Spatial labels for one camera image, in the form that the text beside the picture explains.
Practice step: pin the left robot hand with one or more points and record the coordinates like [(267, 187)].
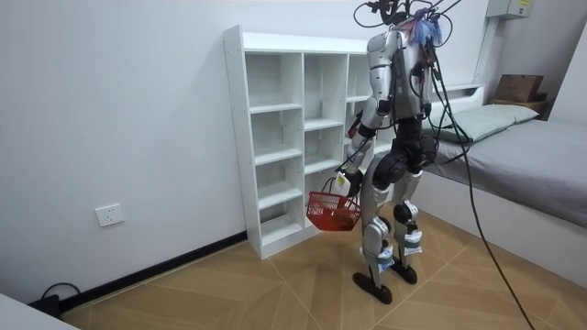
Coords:
[(345, 183)]

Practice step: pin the red plastic basket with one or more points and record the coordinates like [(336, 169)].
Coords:
[(330, 212)]

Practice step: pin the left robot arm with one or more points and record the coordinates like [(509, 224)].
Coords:
[(383, 69)]

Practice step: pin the robot legs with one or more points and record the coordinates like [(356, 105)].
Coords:
[(373, 238)]

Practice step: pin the robot body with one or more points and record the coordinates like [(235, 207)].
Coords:
[(400, 82)]

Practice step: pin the grey-green pillow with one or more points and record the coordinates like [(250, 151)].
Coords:
[(486, 119)]

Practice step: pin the white cubby shelf unit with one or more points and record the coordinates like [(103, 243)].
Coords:
[(275, 43)]

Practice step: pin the grey bed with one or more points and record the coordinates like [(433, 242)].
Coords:
[(527, 160)]

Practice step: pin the brown cardboard box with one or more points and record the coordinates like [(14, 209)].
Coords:
[(518, 88)]

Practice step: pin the black power adapter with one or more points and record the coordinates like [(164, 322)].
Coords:
[(46, 306)]

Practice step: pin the white desk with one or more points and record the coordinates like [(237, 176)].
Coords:
[(18, 318)]

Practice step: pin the white wall outlet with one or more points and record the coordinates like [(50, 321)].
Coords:
[(110, 215)]

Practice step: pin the grey wall electrical box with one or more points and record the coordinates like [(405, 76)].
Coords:
[(509, 8)]

